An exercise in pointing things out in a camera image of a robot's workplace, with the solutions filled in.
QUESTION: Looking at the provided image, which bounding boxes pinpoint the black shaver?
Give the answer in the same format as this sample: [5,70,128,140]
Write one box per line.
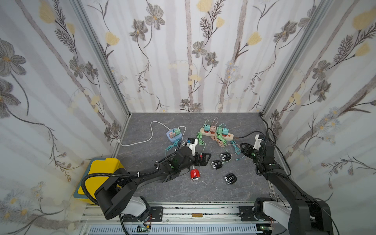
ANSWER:
[224,173,238,185]
[211,160,223,170]
[220,152,232,163]

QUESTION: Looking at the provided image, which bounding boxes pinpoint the teal charger end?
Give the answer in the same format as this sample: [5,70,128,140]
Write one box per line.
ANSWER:
[204,124,211,132]
[222,128,229,136]

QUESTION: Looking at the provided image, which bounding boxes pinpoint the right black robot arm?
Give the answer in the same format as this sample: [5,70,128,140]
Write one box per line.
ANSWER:
[240,141,334,235]

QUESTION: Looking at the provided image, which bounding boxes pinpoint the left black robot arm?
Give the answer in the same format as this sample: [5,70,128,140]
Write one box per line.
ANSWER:
[81,146,212,220]

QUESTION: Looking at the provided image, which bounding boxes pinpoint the blue round power cube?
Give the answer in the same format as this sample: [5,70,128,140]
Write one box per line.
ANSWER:
[166,128,183,143]

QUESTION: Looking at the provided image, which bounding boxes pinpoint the light green charger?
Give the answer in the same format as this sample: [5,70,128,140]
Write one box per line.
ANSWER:
[216,126,223,134]

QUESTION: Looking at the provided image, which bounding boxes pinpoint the beige power strip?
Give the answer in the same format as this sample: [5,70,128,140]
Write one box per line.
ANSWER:
[199,127,235,141]

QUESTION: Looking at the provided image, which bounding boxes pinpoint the yellow lidded box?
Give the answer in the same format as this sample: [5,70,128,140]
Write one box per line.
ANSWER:
[73,158,124,205]

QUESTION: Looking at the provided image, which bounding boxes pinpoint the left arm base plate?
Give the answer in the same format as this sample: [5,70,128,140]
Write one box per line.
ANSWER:
[122,207,164,223]

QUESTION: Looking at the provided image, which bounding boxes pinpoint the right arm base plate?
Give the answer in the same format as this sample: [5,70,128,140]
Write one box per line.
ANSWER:
[237,206,275,223]

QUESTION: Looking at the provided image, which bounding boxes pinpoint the white power cube cable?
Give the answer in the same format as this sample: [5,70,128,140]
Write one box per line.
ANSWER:
[117,121,172,147]

